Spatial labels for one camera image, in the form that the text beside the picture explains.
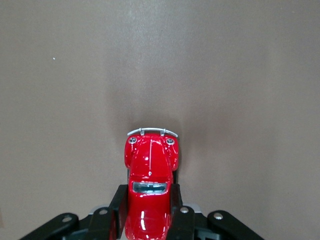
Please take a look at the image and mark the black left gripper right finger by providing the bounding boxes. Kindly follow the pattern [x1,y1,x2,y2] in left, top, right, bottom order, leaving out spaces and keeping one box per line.
[169,183,265,240]

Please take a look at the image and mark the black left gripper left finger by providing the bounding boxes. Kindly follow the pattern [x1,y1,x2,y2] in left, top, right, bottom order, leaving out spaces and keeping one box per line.
[18,183,129,240]

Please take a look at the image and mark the red beetle toy car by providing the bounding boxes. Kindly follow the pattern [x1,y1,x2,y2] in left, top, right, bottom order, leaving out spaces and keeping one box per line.
[124,127,181,240]

